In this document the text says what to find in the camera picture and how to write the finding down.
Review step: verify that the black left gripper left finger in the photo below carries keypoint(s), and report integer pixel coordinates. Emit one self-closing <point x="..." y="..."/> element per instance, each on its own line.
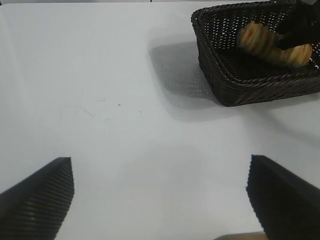
<point x="35" y="205"/>

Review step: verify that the long striped bread loaf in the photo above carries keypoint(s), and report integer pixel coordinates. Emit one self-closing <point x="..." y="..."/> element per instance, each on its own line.
<point x="257" y="40"/>

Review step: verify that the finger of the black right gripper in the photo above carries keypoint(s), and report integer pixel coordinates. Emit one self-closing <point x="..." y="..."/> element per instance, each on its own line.
<point x="297" y="35"/>

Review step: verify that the dark brown wicker basket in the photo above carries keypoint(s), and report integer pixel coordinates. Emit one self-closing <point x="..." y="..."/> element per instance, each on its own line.
<point x="250" y="85"/>

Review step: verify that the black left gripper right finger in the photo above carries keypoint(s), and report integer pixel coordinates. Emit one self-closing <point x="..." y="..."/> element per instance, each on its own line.
<point x="287" y="205"/>

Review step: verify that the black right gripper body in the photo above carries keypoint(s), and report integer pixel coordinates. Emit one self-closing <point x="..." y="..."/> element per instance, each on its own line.
<point x="308" y="10"/>

